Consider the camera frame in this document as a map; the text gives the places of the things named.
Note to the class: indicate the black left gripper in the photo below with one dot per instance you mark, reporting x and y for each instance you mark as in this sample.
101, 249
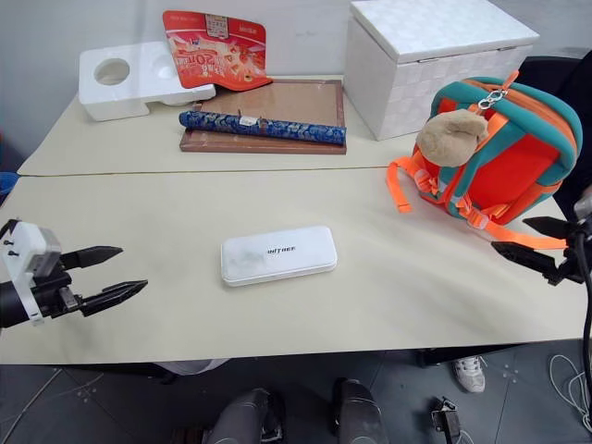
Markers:
52, 283

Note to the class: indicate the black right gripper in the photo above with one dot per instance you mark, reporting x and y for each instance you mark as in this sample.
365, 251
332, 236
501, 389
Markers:
570, 268

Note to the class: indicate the orange and teal backpack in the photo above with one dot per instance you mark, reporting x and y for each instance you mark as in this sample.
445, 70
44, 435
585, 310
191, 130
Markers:
518, 166

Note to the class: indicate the beige plush toy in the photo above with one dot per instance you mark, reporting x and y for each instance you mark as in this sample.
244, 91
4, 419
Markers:
451, 136

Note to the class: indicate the white rectangular case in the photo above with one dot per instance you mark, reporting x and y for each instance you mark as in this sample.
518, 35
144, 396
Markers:
277, 255

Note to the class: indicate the blue object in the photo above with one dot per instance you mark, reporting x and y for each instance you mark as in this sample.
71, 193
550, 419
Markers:
6, 182

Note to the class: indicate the white sneaker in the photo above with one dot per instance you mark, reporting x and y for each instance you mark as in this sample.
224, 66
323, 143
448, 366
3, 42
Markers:
469, 373

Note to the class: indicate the white styrofoam block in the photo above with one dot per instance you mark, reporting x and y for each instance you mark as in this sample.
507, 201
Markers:
139, 83

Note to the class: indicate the dark rounded robot leg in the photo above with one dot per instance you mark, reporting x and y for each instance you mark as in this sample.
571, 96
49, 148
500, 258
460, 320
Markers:
240, 416
358, 411

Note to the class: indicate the black device on floor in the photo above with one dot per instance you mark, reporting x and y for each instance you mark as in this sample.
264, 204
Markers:
446, 418

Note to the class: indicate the white woven storage box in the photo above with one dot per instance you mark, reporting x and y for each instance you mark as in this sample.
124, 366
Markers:
416, 69

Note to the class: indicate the blue patterned scroll tube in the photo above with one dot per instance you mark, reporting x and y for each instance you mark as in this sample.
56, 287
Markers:
296, 128

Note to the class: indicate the red printed package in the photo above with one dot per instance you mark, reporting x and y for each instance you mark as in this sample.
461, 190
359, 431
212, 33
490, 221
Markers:
217, 51

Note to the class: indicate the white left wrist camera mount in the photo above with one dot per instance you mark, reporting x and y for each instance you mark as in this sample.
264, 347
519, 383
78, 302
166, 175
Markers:
25, 245

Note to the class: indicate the brown wooden picture frame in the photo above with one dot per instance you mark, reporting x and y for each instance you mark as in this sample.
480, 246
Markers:
296, 99

